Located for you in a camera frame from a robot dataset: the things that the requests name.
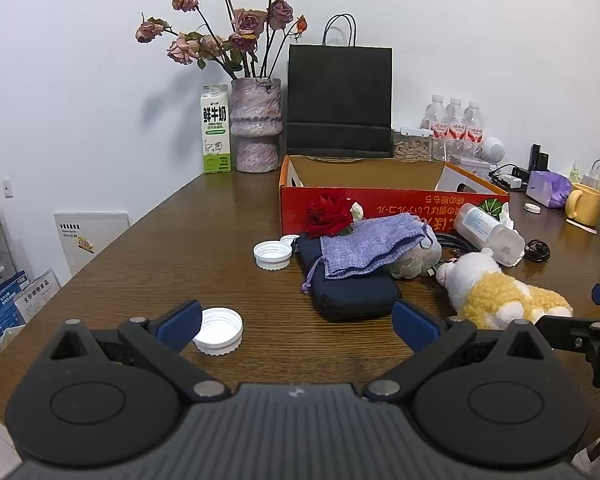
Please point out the white wet wipes canister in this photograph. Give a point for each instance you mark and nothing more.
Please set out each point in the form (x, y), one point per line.
(485, 232)

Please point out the navy zip pouch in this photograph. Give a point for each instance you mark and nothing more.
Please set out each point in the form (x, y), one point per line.
(352, 295)

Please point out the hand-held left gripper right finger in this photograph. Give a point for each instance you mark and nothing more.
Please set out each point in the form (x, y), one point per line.
(415, 330)

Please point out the clear water bottle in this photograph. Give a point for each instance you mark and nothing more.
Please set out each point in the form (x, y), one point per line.
(454, 122)
(435, 120)
(472, 125)

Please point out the white wall socket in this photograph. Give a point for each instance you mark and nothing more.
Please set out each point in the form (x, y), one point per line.
(7, 187)

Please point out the white plastic lid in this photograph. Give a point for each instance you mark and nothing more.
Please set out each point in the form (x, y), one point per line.
(219, 331)
(288, 241)
(272, 256)

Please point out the white paper strip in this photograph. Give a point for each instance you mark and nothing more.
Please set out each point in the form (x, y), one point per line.
(580, 225)

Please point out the white paper ball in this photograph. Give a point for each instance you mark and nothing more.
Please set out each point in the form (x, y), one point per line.
(415, 260)

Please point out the clear seed container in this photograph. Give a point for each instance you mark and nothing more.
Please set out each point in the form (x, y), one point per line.
(411, 146)

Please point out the pink marbled vase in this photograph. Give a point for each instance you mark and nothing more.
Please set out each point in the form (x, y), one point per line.
(256, 125)

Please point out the black upright device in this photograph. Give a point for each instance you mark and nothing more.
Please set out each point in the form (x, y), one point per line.
(537, 157)

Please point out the white green milk carton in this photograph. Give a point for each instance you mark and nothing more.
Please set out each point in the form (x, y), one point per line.
(216, 130)

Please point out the dried pink rose bouquet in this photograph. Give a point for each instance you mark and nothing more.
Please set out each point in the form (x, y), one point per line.
(245, 22)

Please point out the small spray bottle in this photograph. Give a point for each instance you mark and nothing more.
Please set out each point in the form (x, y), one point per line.
(574, 172)

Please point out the red orange cardboard box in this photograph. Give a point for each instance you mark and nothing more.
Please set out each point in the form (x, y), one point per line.
(405, 205)

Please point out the white flat board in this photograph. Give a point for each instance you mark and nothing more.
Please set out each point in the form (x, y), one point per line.
(92, 242)

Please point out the purple tissue pack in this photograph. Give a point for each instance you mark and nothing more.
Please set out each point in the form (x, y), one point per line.
(547, 187)

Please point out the black paper bag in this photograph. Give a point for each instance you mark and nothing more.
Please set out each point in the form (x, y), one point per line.
(339, 95)

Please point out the blue white packages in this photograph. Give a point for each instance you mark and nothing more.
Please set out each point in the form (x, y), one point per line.
(22, 300)

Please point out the white round speaker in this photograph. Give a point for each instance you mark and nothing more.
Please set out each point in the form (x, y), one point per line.
(493, 149)

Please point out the white floral tin box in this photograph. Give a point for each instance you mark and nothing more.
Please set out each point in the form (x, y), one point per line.
(475, 169)

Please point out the yellow mug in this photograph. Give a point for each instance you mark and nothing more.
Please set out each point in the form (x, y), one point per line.
(587, 205)

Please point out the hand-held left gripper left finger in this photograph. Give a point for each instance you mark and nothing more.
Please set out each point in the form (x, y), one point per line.
(182, 322)

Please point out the small round white cap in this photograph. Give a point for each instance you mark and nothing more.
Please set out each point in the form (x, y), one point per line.
(532, 207)

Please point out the red fabric rose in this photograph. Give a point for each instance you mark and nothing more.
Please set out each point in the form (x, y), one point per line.
(327, 212)

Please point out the wooden desktop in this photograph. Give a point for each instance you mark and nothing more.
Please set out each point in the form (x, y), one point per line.
(180, 240)

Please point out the white yellow plush toy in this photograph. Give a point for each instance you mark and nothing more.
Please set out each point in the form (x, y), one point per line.
(500, 292)

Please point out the empty glass jar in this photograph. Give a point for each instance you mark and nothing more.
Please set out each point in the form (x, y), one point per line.
(445, 150)

